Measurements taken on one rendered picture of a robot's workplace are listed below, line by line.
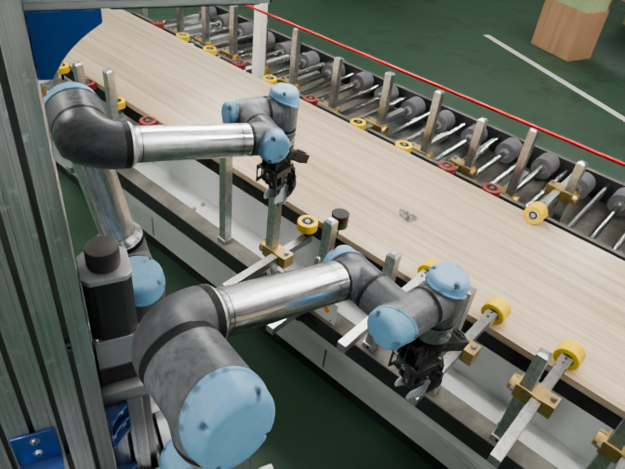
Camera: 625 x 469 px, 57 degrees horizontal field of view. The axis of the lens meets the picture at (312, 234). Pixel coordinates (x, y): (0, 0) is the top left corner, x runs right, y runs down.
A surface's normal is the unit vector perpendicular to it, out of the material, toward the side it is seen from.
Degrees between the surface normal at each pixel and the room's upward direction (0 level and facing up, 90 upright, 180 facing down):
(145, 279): 7
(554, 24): 90
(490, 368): 90
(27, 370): 90
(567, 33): 90
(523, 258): 0
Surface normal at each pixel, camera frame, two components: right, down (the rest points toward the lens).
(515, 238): 0.11, -0.77
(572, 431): -0.66, 0.41
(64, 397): 0.40, 0.61
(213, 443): 0.63, 0.43
